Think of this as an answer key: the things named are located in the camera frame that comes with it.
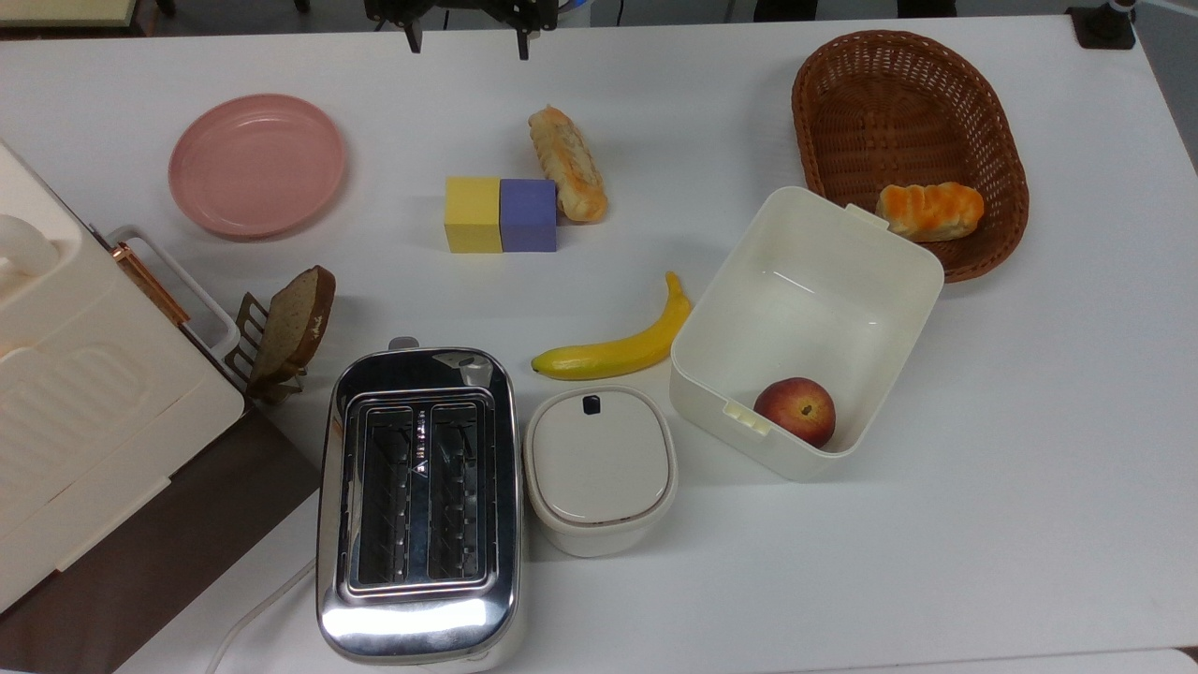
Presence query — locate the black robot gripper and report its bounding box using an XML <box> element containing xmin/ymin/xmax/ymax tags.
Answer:
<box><xmin>365</xmin><ymin>0</ymin><xmax>562</xmax><ymax>62</ymax></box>

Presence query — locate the purple foam cube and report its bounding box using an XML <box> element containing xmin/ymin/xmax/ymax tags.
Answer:
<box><xmin>499</xmin><ymin>178</ymin><xmax>560</xmax><ymax>254</ymax></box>

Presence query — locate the yellow foam cube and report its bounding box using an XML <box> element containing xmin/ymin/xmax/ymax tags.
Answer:
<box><xmin>445</xmin><ymin>176</ymin><xmax>504</xmax><ymax>255</ymax></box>

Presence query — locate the pink plate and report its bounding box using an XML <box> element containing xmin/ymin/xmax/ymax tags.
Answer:
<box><xmin>168</xmin><ymin>93</ymin><xmax>347</xmax><ymax>239</ymax></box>

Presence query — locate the long toasted bread roll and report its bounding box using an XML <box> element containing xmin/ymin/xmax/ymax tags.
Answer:
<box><xmin>528</xmin><ymin>105</ymin><xmax>609</xmax><ymax>224</ymax></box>

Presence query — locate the brown bread slice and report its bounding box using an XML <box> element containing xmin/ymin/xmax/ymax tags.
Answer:
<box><xmin>249</xmin><ymin>266</ymin><xmax>337</xmax><ymax>383</ymax></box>

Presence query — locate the yellow banana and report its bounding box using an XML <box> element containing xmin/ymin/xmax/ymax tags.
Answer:
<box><xmin>531</xmin><ymin>271</ymin><xmax>694</xmax><ymax>382</ymax></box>

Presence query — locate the brass toast rack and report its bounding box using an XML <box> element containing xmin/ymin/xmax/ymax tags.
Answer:
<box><xmin>232</xmin><ymin>292</ymin><xmax>308</xmax><ymax>405</ymax></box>

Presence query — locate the beige side desk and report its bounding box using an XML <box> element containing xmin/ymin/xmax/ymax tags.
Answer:
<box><xmin>0</xmin><ymin>0</ymin><xmax>138</xmax><ymax>28</ymax></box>

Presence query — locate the brown wicker basket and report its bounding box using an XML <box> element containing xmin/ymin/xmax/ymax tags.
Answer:
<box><xmin>791</xmin><ymin>30</ymin><xmax>1030</xmax><ymax>284</ymax></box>

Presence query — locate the white plastic open box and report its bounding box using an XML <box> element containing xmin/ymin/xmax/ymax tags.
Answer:
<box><xmin>668</xmin><ymin>185</ymin><xmax>946</xmax><ymax>484</ymax></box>

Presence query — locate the small white lidded bin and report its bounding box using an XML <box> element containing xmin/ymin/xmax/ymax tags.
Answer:
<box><xmin>522</xmin><ymin>385</ymin><xmax>679</xmax><ymax>559</ymax></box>

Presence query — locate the orange glazed bread loaf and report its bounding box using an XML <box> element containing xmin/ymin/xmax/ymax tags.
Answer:
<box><xmin>875</xmin><ymin>182</ymin><xmax>986</xmax><ymax>243</ymax></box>

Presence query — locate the red peach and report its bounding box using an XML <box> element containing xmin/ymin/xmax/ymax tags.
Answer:
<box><xmin>753</xmin><ymin>377</ymin><xmax>837</xmax><ymax>448</ymax></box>

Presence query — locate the cream toy cabinet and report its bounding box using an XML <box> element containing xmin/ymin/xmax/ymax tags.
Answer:
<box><xmin>0</xmin><ymin>140</ymin><xmax>246</xmax><ymax>614</ymax></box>

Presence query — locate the chrome and cream toaster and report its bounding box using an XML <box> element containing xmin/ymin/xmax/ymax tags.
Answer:
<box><xmin>315</xmin><ymin>337</ymin><xmax>527</xmax><ymax>673</ymax></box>

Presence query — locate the dark brown cabinet base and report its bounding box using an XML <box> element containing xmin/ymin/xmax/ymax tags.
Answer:
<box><xmin>0</xmin><ymin>404</ymin><xmax>324</xmax><ymax>674</ymax></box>

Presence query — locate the copper cabinet door handle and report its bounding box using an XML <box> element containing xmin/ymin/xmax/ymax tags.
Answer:
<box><xmin>112</xmin><ymin>242</ymin><xmax>191</xmax><ymax>326</ymax></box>

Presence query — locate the white toaster power cable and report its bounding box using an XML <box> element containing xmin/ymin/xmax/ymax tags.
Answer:
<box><xmin>204</xmin><ymin>559</ymin><xmax>317</xmax><ymax>674</ymax></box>

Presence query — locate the black clamp mount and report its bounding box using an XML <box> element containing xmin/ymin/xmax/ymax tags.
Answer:
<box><xmin>1067</xmin><ymin>0</ymin><xmax>1139</xmax><ymax>51</ymax></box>

